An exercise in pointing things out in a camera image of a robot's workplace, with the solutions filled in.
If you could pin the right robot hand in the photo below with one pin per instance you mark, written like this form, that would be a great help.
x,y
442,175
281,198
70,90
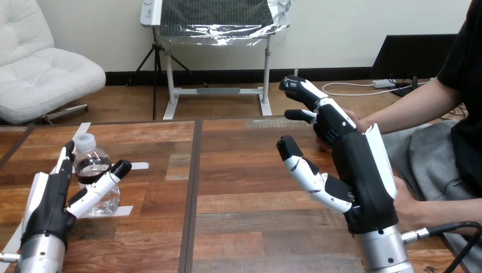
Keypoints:
x,y
367,181

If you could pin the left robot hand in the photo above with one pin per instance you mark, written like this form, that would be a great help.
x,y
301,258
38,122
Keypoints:
x,y
47,211

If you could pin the person's hand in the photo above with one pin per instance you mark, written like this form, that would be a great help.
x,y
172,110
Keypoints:
x,y
360,122
410,216

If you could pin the person's forearm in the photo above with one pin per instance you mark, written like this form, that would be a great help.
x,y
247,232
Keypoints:
x,y
453,211
410,107

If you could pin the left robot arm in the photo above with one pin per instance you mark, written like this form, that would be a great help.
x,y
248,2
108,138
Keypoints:
x,y
39,256

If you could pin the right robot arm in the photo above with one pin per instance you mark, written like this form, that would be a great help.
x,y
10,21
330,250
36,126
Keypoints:
x,y
382,250

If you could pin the clear water bottle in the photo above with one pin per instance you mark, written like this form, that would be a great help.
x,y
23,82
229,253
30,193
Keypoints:
x,y
92,160

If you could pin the person's body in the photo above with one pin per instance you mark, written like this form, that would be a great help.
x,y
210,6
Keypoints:
x,y
468,60

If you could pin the white power strip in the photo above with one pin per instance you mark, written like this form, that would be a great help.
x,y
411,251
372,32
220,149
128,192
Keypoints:
x,y
383,83

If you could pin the dark screen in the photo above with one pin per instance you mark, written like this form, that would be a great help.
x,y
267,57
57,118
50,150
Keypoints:
x,y
410,56

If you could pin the white cushioned chair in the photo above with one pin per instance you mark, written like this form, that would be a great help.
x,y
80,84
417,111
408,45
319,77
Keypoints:
x,y
41,75

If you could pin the white desk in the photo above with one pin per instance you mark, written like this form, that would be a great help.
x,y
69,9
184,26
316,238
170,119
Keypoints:
x,y
218,91

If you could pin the foil sheet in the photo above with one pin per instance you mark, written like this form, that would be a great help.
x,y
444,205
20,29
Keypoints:
x,y
222,32

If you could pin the black tripod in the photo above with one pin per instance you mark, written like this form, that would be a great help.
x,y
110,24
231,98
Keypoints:
x,y
157,60

